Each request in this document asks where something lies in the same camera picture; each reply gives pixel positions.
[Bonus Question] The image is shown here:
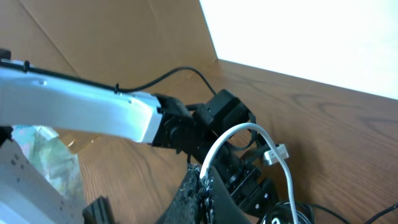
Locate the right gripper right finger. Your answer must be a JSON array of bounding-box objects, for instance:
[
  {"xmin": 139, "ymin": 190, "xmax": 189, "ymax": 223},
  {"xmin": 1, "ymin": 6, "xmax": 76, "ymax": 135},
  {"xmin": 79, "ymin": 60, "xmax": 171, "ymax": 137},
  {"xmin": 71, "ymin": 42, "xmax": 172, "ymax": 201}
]
[{"xmin": 205, "ymin": 166, "xmax": 251, "ymax": 224}]

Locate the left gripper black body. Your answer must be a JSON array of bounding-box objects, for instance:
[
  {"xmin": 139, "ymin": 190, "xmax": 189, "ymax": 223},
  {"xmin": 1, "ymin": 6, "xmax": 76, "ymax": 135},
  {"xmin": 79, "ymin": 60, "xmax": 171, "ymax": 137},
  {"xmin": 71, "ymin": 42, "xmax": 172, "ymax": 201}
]
[{"xmin": 152, "ymin": 90, "xmax": 279, "ymax": 218}]

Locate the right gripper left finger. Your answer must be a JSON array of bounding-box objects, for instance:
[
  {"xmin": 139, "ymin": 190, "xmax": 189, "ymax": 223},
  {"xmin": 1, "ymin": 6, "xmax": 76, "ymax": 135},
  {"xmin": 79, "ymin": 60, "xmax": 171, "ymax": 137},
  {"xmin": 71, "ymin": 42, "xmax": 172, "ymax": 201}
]
[{"xmin": 155, "ymin": 164, "xmax": 215, "ymax": 224}]

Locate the white USB cable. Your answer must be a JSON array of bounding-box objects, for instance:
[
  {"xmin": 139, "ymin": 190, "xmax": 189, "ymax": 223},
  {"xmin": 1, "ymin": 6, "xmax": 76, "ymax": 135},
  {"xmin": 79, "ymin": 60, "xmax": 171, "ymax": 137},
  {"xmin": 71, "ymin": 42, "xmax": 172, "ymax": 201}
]
[{"xmin": 199, "ymin": 122, "xmax": 299, "ymax": 224}]

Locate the black USB cable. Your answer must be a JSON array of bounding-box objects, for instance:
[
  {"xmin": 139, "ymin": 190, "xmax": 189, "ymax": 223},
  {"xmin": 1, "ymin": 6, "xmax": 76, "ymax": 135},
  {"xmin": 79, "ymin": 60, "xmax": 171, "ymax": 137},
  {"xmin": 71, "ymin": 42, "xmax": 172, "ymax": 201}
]
[{"xmin": 259, "ymin": 200, "xmax": 398, "ymax": 224}]

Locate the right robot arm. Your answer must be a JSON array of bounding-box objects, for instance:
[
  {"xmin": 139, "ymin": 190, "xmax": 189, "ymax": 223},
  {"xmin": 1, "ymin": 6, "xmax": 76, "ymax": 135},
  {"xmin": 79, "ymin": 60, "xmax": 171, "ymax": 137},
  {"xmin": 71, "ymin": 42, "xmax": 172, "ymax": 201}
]
[{"xmin": 1, "ymin": 126, "xmax": 249, "ymax": 223}]

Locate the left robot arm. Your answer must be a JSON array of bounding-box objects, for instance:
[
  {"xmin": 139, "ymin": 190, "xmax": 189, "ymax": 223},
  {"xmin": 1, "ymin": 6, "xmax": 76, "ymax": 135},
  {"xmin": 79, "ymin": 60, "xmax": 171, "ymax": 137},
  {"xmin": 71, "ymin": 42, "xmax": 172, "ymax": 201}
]
[{"xmin": 1, "ymin": 50, "xmax": 279, "ymax": 223}]

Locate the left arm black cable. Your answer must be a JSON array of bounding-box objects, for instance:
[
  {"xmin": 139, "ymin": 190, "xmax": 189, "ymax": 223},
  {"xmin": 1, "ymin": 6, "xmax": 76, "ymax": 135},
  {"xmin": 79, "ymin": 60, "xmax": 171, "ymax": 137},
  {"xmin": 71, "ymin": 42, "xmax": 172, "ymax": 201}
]
[{"xmin": 0, "ymin": 58, "xmax": 218, "ymax": 96}]

